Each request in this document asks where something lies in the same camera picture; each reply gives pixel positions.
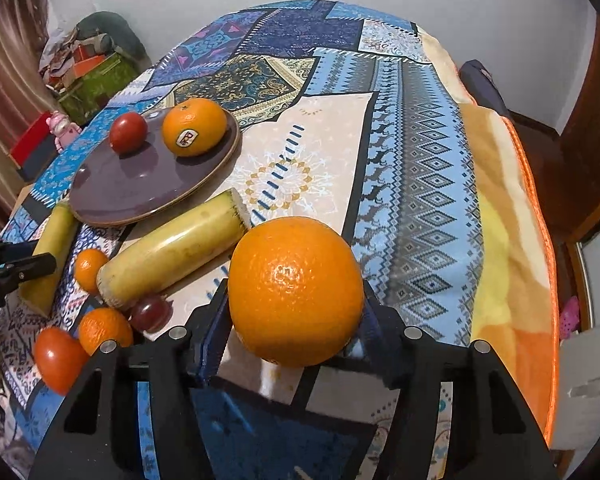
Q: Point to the dark red tomato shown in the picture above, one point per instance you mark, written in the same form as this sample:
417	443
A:
128	132

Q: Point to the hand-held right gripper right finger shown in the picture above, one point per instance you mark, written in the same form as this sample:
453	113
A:
375	350

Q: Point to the dark blue bag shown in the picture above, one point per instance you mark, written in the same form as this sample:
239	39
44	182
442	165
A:
482	87

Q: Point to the pile of papers and cloths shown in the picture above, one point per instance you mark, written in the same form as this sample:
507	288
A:
57	60

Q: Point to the green cardboard box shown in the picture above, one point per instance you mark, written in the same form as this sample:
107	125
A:
97	85

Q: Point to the orange yellow fleece blanket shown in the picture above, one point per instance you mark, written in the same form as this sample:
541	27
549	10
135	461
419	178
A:
510	240

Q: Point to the small tangerine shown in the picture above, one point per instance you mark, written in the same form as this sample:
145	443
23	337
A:
102	330
90	270

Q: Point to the orange-red tomato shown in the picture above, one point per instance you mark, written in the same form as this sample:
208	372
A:
57	360

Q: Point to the purple round plate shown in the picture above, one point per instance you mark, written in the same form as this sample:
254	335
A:
145	182

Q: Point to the pink toy figure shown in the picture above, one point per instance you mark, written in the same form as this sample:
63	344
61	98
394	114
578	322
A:
62	130

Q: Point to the red box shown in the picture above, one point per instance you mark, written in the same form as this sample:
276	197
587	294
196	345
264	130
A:
30	137

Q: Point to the grey plush toy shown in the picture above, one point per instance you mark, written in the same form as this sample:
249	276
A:
115	30

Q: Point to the large plain orange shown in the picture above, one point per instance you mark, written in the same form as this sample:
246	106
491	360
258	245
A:
295	290

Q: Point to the orange box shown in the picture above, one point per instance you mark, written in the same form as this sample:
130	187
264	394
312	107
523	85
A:
90	60

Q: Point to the brown wooden door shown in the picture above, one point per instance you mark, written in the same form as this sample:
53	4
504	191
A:
597	125

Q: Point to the thick yellow banana piece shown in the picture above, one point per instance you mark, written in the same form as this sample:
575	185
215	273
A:
170	250

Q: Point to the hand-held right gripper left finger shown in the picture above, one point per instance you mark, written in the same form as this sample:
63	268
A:
211	347

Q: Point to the blue patchwork blanket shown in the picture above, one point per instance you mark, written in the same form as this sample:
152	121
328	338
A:
410	170

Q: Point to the pink slipper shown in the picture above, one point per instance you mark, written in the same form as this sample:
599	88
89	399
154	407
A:
570	316

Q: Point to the small dark red fruit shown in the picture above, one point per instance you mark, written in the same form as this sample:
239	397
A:
150	314

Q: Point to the slim yellow banana piece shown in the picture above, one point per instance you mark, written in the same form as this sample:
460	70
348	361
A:
55	237

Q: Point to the orange with sticker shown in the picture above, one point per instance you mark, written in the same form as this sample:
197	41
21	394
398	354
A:
195	125

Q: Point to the white cardboard box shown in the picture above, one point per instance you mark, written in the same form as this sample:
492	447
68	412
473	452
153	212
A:
590	385

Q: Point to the striped brown curtain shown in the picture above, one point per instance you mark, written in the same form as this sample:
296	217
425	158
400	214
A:
5	85

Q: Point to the dark grey box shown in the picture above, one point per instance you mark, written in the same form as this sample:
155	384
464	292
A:
40	160

